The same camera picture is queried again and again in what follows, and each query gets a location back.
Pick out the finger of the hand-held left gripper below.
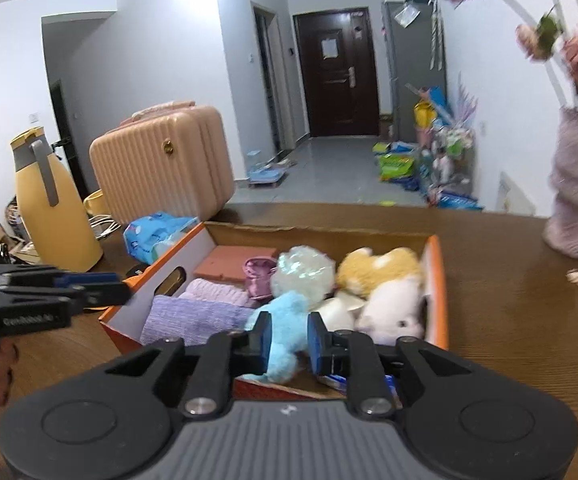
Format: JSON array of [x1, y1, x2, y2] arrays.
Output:
[[0, 264, 120, 287], [0, 281, 132, 308]]

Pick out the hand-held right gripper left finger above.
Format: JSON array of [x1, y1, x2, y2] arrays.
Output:
[[101, 310, 273, 418]]

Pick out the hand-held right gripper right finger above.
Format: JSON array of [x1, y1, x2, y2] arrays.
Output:
[[307, 311, 472, 418]]

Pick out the light blue plush toy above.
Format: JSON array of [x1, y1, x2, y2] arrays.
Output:
[[245, 290, 327, 383]]

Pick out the pink towel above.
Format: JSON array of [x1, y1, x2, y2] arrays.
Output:
[[179, 278, 252, 307]]

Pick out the pale green mesh ball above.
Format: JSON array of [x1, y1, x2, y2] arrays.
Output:
[[270, 246, 337, 306]]

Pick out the purple towel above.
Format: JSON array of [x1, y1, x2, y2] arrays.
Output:
[[141, 295, 255, 348]]

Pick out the white plush toy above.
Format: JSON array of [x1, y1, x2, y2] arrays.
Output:
[[356, 275, 426, 346]]

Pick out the yellow plush toy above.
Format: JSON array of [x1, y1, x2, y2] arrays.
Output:
[[336, 246, 422, 295]]

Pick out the orange cardboard box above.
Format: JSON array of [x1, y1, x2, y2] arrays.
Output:
[[99, 221, 450, 401]]

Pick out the cream soft cloth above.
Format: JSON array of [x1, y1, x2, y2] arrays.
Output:
[[316, 295, 365, 333]]

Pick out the small blue packet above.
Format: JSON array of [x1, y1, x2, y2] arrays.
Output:
[[319, 372, 400, 397]]

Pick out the yellow thermos jug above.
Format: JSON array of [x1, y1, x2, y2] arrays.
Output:
[[10, 127, 104, 271]]

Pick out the blue tissue pack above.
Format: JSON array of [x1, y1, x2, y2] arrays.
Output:
[[123, 212, 201, 265]]

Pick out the brown sponge block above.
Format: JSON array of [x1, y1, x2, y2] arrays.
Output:
[[200, 246, 277, 286]]

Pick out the pink ribbed suitcase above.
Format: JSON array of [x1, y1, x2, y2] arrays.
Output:
[[89, 101, 236, 226]]

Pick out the blue floor tray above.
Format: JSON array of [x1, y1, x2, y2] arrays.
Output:
[[246, 150, 290, 186]]

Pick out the green bag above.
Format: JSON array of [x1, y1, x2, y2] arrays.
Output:
[[378, 154, 416, 182]]

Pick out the blue packs on floor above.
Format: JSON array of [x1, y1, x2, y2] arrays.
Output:
[[436, 191, 484, 212]]

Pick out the white leaning board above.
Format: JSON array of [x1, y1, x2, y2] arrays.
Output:
[[496, 170, 535, 216]]

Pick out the yellow bag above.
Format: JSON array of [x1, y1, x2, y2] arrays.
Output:
[[414, 100, 437, 128]]

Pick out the dark brown entrance door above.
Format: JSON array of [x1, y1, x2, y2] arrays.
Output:
[[293, 8, 380, 137]]

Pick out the grey side door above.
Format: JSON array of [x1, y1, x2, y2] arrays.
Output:
[[251, 2, 290, 153]]

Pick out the purple feather decoration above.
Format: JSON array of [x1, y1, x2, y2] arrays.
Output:
[[449, 72, 480, 131]]

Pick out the grey refrigerator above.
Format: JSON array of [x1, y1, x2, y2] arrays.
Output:
[[381, 0, 447, 141]]

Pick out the hanging umbrella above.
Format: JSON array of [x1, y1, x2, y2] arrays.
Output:
[[428, 0, 445, 71]]

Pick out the clear plastic bag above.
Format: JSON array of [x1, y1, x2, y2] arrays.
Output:
[[393, 2, 420, 28]]

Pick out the white cable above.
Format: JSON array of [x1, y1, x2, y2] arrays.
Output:
[[89, 214, 122, 238]]

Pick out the wire storage rack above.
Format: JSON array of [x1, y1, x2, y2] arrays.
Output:
[[419, 127, 475, 196]]

